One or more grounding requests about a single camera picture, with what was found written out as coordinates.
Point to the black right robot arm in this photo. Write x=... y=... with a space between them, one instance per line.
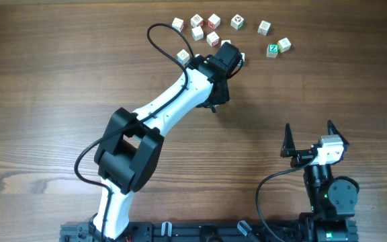
x=332 y=199

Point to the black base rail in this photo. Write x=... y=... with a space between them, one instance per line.
x=286 y=230

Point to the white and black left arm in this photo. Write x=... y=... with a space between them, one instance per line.
x=132 y=142

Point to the wooden block animal picture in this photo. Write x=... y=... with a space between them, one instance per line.
x=213 y=39

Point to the wooden block baseball picture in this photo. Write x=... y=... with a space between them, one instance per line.
x=225 y=41

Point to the wooden block number three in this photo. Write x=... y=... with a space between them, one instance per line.
x=284 y=44

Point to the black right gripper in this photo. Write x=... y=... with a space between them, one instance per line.
x=302 y=156

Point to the wooden block strawberry picture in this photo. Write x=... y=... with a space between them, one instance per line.
x=183 y=56

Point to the wooden block yellow letter B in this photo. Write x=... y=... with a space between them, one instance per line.
x=264 y=27

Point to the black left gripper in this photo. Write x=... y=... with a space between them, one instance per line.
x=226 y=97

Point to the wooden block soccer ball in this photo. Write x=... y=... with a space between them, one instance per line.
x=237 y=22

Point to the wooden block number one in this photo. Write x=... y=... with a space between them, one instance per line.
x=197 y=33

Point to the wooden block shell picture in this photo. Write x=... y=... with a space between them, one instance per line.
x=196 y=21

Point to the wooden block red letter M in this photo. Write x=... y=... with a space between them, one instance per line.
x=214 y=21

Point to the wooden block green letter Z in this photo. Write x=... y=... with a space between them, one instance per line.
x=272 y=50

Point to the wooden block red side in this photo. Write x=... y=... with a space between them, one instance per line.
x=178 y=24

